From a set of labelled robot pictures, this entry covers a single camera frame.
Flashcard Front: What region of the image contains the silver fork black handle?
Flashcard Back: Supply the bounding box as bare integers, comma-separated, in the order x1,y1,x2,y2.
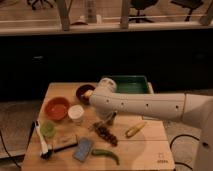
89,119,108,131

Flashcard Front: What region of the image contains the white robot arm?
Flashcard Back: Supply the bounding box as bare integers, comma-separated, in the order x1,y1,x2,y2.
89,77,213,171

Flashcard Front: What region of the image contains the white cup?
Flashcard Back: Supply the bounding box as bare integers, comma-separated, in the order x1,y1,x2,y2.
68,105,84,124

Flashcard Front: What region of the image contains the green plastic cup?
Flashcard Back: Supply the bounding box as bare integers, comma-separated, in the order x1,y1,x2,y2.
40,121,56,138

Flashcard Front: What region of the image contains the dark grape bunch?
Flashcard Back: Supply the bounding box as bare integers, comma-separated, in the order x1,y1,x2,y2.
93,123,118,146

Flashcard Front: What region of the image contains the yellow round food piece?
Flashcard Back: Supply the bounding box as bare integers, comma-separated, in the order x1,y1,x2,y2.
83,90,93,99

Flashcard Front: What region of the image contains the green chili pepper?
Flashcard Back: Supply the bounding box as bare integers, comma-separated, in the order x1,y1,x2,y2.
91,149,120,165

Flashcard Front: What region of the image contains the green plastic tray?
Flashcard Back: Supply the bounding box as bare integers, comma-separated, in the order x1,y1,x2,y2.
107,75,149,94

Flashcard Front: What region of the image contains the blue sponge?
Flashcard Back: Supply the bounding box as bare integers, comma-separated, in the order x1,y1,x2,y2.
73,137,93,162

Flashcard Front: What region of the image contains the orange bowl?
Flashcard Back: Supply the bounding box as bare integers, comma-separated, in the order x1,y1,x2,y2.
44,97,70,121

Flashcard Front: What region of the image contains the black office chair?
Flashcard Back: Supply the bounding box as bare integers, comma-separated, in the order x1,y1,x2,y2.
26,0,54,10
129,0,158,23
171,0,204,22

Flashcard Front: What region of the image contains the black office chair left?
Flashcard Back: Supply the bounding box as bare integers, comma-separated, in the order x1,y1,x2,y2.
26,0,54,10

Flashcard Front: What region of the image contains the black office chair right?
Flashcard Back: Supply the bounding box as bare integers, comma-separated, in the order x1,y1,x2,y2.
171,0,204,22

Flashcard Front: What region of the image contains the white handled brush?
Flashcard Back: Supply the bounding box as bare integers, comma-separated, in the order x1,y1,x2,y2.
35,121,48,158

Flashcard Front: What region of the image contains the black cable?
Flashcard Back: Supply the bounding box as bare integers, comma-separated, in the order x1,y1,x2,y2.
0,121,36,169

